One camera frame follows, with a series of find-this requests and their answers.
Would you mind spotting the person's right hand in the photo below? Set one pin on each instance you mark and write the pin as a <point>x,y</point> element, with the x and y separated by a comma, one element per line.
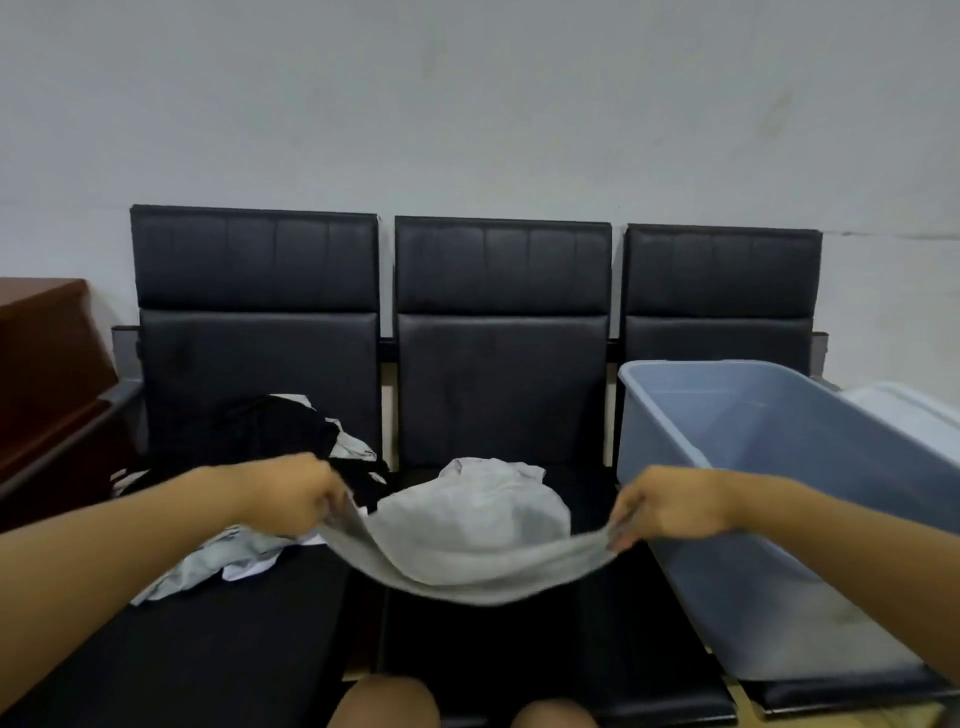
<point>675,502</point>

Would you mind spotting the person's left hand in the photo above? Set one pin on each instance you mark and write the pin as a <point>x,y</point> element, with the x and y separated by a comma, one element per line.
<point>292,495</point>

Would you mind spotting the black garment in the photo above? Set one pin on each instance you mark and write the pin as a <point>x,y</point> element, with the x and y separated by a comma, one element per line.
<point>262,435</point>

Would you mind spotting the blue-grey plastic bin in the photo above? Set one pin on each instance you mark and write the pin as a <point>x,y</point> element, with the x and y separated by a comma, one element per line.
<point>720,420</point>

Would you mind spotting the grey tank top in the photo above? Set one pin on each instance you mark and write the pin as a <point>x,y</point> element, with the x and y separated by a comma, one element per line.
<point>202,562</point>

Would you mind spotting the white bin lid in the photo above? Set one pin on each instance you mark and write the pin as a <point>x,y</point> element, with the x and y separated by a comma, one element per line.
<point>915,416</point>

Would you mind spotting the person's right forearm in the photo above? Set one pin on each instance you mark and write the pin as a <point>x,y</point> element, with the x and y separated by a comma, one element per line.
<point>862,555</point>

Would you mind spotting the person's left forearm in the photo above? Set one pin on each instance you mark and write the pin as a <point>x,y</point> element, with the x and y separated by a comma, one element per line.
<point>97,570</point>

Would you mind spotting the person's left leg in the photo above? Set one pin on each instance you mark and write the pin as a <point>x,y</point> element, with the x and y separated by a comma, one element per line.
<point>382,705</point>

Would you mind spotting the person's leg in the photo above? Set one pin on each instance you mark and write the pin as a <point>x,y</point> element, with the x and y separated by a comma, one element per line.
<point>382,705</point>
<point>555,716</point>

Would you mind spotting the person's right leg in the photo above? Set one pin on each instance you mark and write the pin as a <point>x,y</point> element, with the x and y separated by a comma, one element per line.
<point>555,716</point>

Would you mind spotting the brown wooden cabinet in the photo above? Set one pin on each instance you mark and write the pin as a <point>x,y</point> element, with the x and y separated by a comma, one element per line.
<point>45,360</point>

